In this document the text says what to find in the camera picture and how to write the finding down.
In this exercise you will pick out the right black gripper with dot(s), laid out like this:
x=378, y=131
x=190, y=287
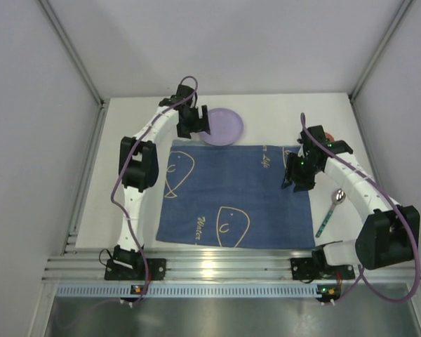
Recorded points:
x=299, y=174

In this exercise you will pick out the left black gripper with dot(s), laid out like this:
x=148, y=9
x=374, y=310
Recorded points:
x=191, y=123

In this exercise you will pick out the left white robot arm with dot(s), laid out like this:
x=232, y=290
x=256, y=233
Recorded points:
x=139, y=167

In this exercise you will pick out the perforated grey cable tray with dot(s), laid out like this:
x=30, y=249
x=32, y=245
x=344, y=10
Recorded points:
x=199, y=291

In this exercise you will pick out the purple plastic plate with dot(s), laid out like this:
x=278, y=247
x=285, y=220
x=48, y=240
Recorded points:
x=226, y=127

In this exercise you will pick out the blue cloth placemat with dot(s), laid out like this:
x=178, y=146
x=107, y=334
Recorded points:
x=233, y=197

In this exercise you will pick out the orange plastic cup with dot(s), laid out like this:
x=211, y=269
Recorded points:
x=329, y=136

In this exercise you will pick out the spoon with green handle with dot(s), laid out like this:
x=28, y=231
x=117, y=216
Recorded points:
x=336, y=198

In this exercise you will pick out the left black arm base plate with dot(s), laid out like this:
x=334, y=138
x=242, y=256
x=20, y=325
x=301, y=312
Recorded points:
x=118, y=271

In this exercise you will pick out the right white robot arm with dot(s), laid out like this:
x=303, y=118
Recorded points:
x=389, y=232

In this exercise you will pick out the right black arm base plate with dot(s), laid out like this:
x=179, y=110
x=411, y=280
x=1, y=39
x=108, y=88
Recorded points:
x=303, y=270

